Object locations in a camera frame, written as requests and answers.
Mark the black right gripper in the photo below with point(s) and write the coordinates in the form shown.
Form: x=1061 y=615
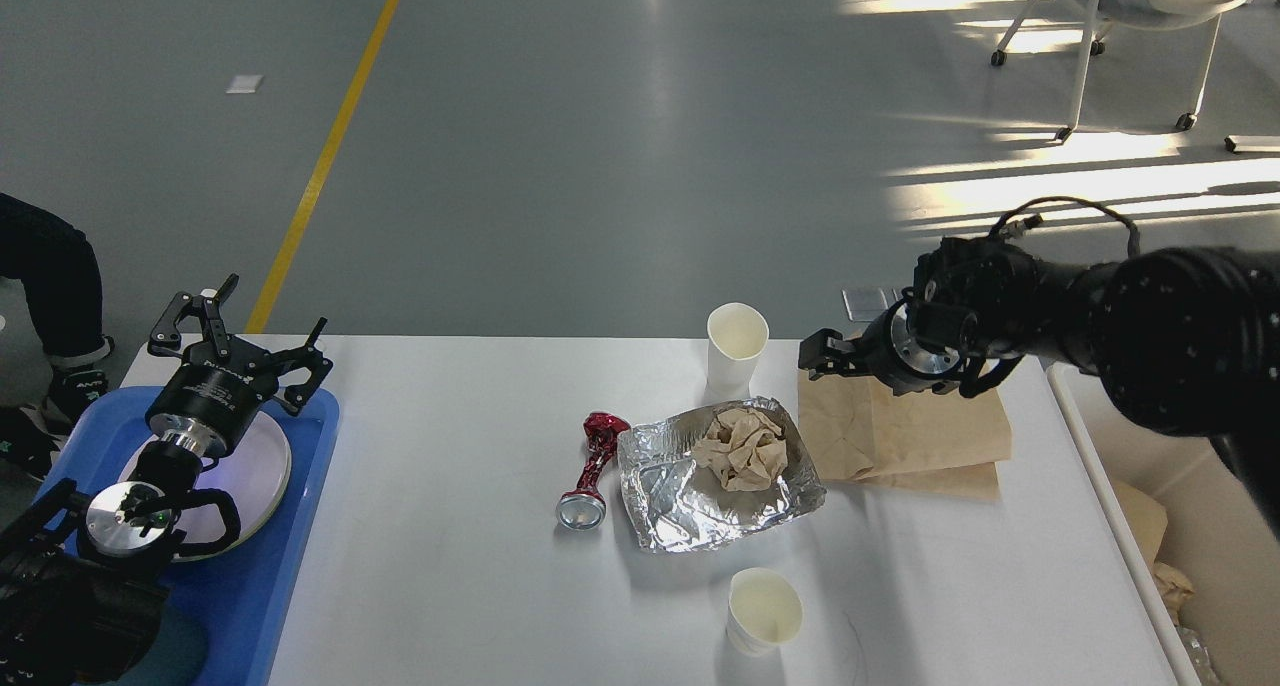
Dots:
x=887 y=350

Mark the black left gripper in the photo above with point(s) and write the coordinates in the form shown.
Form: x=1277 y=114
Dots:
x=210 y=401

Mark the pink plate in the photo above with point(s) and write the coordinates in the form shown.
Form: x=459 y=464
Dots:
x=202 y=524

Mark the brown paper napkin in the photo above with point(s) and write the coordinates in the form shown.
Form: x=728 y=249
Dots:
x=744 y=448

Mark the brown paper bag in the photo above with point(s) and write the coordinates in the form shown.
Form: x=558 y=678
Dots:
x=1147 y=519
x=857 y=432

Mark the aluminium foil tray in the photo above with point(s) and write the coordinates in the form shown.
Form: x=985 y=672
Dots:
x=677 y=506

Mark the teal mug yellow inside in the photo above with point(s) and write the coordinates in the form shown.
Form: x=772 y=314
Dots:
x=177 y=656

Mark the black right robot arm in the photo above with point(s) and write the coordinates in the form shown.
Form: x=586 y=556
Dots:
x=1185 y=340

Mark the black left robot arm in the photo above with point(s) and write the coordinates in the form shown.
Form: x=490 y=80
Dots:
x=165 y=542

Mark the clear floor plate left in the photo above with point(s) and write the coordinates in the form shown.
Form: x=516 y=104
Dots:
x=864 y=305

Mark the upright white paper cup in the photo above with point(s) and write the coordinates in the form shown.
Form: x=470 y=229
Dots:
x=737 y=335

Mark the person dark trousers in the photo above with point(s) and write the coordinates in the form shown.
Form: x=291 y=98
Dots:
x=58 y=269

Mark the blue plastic tray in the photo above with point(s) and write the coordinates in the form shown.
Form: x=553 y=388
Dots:
x=242 y=595

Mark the lying white paper cup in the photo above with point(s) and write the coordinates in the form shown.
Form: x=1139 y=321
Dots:
x=764 y=611

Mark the crushed red can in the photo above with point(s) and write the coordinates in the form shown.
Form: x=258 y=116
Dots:
x=583 y=507

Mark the crumpled paper in bin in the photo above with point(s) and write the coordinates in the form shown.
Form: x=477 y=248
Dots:
x=1174 y=588

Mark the white plastic bin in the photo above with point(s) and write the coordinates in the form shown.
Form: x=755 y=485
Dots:
x=1228 y=632

